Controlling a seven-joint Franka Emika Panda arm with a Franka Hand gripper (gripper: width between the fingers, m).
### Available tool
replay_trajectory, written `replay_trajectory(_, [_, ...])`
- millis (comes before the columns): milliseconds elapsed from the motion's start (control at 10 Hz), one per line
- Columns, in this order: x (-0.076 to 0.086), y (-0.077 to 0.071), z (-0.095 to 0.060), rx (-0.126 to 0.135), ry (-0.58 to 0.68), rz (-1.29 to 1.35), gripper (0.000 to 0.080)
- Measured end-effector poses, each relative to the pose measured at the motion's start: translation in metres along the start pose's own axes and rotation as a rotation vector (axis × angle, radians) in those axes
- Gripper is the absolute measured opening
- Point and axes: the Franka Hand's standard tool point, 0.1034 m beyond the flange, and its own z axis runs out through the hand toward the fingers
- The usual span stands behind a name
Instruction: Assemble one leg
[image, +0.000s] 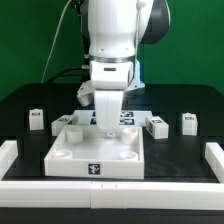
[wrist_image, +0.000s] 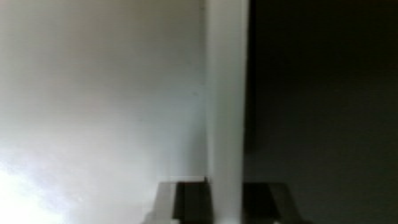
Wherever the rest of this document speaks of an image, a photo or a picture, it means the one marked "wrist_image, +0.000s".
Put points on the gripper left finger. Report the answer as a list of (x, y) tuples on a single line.
[(160, 215)]

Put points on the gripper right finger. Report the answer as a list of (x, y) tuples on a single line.
[(268, 204)]

